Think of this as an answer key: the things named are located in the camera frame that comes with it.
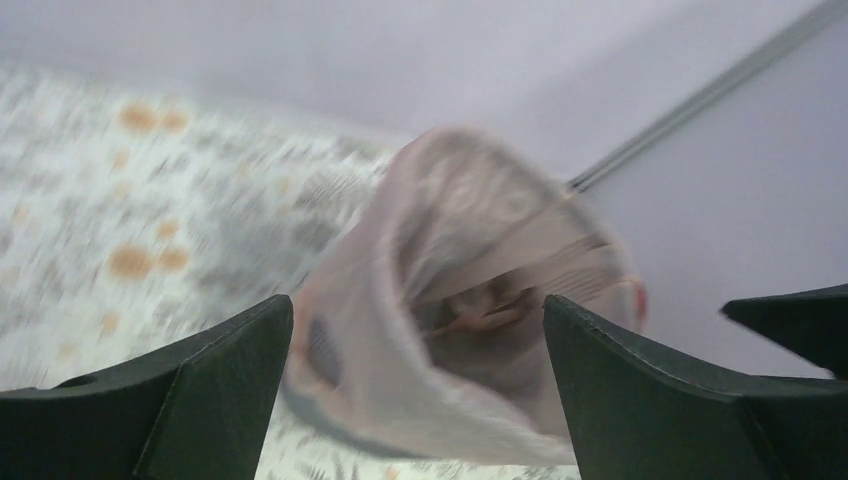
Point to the pink plastic trash bag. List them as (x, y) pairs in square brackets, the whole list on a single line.
[(434, 304)]

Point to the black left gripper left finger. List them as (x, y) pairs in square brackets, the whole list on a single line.
[(198, 408)]

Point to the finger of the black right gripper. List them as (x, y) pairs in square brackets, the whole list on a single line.
[(811, 324)]

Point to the floral patterned table mat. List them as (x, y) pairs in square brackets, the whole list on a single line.
[(130, 219)]

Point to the grey mesh trash bin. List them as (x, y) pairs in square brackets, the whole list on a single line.
[(321, 354)]

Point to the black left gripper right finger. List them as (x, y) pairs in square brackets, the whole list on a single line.
[(637, 409)]

